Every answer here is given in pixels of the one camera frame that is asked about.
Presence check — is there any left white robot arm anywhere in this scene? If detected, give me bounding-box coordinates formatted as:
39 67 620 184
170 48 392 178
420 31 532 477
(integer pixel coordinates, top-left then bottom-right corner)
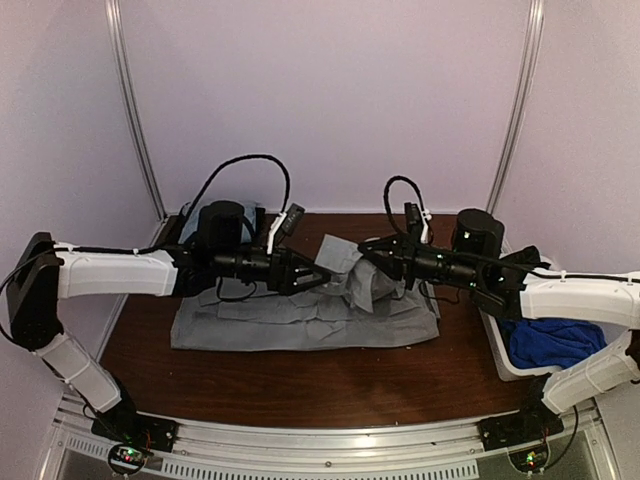
4 201 330 444

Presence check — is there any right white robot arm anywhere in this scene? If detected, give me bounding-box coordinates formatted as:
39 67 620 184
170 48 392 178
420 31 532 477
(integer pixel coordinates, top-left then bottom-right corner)
358 204 639 442

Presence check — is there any front aluminium rail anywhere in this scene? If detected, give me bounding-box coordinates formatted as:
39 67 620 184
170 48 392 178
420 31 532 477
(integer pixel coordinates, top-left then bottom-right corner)
35 394 621 479

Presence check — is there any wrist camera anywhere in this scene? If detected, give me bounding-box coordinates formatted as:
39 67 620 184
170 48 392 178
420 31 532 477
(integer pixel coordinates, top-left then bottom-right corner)
266 203 305 255
404 202 433 245

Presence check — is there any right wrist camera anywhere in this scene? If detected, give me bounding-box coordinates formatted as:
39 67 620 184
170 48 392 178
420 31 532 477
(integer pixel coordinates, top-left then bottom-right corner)
404 202 433 245

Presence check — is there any left aluminium frame post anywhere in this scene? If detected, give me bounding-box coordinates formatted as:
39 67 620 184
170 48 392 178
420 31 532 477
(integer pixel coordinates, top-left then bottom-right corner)
104 0 167 221

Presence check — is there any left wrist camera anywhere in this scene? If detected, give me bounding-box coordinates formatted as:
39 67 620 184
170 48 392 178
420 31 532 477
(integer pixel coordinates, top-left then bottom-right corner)
266 203 305 255

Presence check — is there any folded black garment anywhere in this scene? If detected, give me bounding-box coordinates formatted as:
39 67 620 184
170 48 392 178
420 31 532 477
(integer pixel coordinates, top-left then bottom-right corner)
166 203 266 244

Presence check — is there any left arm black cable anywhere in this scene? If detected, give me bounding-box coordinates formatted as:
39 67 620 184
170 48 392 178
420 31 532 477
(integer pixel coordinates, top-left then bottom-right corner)
187 153 294 221

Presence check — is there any aluminium frame post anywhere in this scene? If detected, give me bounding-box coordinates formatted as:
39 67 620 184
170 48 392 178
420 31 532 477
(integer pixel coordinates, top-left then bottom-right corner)
104 0 167 221
486 0 545 214

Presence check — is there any blue garment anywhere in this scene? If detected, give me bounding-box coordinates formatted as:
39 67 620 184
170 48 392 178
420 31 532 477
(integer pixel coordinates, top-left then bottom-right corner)
497 318 607 369

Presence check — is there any black garment in basket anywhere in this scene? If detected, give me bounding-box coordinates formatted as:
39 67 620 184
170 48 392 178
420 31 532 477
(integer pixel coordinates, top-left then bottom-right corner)
500 245 551 273

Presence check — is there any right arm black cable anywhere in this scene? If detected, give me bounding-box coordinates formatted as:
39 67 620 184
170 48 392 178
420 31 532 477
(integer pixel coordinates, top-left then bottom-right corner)
382 174 431 236

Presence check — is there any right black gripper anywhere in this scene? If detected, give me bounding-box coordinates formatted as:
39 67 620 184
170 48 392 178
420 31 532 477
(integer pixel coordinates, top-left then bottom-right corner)
358 227 483 293

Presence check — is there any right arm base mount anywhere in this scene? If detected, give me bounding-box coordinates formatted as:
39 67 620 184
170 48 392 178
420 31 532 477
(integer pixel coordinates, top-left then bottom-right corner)
477 407 564 451

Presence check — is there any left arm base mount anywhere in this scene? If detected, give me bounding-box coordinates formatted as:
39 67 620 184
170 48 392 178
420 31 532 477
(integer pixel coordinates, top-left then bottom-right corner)
91 410 178 452

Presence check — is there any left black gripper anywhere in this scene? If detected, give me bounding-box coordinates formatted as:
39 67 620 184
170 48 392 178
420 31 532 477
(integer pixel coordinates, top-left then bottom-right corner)
213 244 331 297

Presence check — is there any right aluminium frame post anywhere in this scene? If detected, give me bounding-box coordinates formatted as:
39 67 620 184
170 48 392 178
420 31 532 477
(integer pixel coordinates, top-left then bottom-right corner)
486 0 545 214

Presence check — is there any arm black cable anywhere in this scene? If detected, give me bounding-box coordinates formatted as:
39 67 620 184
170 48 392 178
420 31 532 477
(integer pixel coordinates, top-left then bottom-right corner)
187 153 294 221
382 174 431 236

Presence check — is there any grey polo shirt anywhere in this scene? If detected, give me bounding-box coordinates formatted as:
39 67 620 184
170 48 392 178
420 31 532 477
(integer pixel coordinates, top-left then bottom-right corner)
170 235 441 352

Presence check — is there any white laundry basket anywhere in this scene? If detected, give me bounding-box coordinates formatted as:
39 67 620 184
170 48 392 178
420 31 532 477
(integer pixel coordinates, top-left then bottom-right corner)
482 244 611 383

